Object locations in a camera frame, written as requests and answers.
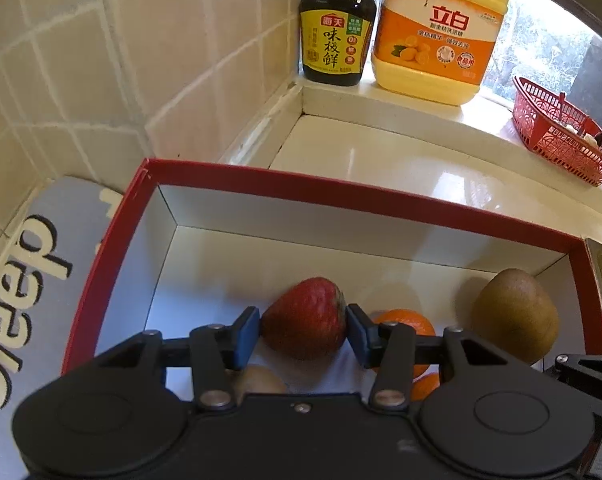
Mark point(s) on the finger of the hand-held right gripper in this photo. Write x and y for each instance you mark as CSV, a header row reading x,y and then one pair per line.
x,y
588,375

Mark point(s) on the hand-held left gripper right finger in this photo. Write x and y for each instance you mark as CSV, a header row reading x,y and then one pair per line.
x,y
359,340

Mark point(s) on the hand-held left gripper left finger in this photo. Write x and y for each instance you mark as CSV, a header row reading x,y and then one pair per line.
x,y
245,337

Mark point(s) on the red strawberry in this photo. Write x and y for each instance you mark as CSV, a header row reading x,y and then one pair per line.
x,y
306,317

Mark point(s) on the red cardboard box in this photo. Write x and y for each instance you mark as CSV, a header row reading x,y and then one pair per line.
x,y
331,220

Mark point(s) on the small brown kiwi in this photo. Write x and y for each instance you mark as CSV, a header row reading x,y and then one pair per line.
x,y
258,382

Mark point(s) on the large orange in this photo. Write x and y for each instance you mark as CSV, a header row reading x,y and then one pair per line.
x,y
406,324

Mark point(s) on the small orange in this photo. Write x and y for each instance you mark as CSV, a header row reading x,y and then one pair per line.
x,y
426,386

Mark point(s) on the large brown kiwi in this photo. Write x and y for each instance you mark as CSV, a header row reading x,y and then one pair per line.
x,y
516,312

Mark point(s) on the grey lettered mat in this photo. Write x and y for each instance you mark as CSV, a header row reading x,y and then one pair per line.
x,y
36,280

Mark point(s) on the red plastic basket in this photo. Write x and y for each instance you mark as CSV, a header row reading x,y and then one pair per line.
x,y
551,140

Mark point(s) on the white garlic clove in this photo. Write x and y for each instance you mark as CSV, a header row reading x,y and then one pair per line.
x,y
574,128

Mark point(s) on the yellow detergent jug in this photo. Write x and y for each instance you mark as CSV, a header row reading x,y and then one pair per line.
x,y
438,35

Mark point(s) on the dark soy sauce bottle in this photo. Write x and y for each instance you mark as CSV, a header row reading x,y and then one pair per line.
x,y
337,25

